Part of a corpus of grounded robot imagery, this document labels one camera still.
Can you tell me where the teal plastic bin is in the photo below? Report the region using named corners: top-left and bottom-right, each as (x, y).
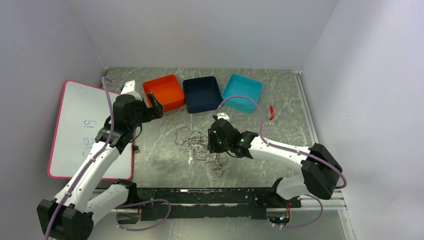
top-left (221, 74), bottom-right (263, 114)

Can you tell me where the dark brown thin cable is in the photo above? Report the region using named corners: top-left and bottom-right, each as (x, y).
top-left (170, 127), bottom-right (229, 178)

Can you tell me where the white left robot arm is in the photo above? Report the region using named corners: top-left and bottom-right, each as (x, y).
top-left (36, 92), bottom-right (164, 240)

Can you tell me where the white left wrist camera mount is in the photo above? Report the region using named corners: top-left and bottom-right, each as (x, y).
top-left (120, 80), bottom-right (137, 95)

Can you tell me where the black whiteboard clip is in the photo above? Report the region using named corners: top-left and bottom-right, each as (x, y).
top-left (131, 144), bottom-right (139, 152)

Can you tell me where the dark blue plastic bin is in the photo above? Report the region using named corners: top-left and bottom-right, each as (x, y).
top-left (182, 76), bottom-right (223, 114)

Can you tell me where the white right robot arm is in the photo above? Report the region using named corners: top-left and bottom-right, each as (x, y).
top-left (207, 118), bottom-right (343, 207)

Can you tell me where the red white small card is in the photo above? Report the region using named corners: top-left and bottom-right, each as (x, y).
top-left (268, 105), bottom-right (275, 121)

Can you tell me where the orange plastic bin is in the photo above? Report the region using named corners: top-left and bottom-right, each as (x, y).
top-left (142, 74), bottom-right (186, 112)

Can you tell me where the pink framed whiteboard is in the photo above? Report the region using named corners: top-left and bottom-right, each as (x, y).
top-left (47, 80), bottom-right (135, 181)

